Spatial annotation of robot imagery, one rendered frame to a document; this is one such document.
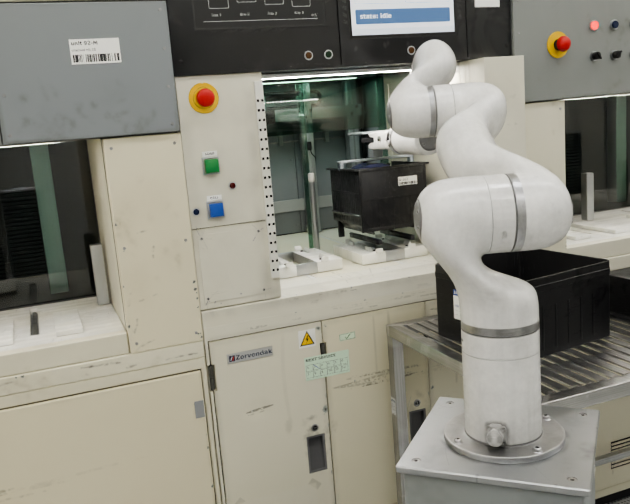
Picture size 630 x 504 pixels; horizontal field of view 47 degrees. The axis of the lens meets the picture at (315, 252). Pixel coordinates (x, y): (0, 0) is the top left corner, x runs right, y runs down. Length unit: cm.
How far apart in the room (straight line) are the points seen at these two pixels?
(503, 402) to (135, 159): 93
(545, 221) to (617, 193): 179
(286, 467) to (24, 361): 68
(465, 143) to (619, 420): 139
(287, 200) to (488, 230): 164
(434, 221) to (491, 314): 17
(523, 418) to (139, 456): 94
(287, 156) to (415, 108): 130
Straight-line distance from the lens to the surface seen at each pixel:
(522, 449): 118
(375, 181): 203
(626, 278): 185
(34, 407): 171
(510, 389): 115
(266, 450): 185
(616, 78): 222
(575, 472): 115
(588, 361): 159
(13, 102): 161
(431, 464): 116
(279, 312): 175
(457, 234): 107
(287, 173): 267
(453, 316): 169
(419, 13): 187
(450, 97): 143
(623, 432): 247
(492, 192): 109
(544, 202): 110
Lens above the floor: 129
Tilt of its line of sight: 11 degrees down
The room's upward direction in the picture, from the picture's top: 5 degrees counter-clockwise
